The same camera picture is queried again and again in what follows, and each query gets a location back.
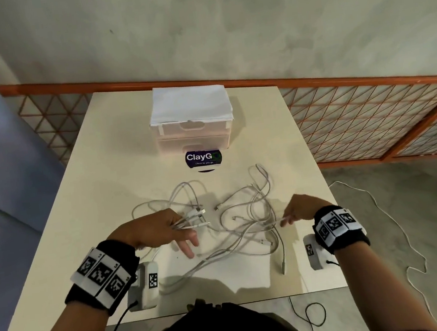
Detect person's left hand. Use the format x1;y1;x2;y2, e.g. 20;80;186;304
104;206;202;269

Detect person's right hand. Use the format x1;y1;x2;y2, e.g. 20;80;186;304
277;190;335;228

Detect tangle of white cables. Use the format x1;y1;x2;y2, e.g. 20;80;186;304
127;161;295;297

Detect clear plastic drawer box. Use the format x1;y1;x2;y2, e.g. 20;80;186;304
149;114;237;159

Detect person's right forearm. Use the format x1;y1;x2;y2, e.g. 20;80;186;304
334;237;437;331

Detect black left wristband with markers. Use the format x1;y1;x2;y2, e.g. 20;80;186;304
57;237;146;321

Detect cream table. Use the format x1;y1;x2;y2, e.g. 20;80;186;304
0;66;351;331

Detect round dark blue sticker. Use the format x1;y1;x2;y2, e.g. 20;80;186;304
183;147;224;174

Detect white folded cloth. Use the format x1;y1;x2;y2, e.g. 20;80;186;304
146;79;235;131

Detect orange metal mesh fence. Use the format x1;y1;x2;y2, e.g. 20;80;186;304
0;34;437;208

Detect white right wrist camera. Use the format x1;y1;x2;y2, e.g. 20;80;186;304
302;231;335;272

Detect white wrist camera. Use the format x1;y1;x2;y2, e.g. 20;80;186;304
302;231;335;272
122;260;164;312

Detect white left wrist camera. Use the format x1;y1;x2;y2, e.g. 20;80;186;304
122;260;164;312

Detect thin black floor cable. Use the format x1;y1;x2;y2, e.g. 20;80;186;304
288;292;328;330

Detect thin white floor cable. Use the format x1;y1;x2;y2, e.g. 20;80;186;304
327;170;437;331

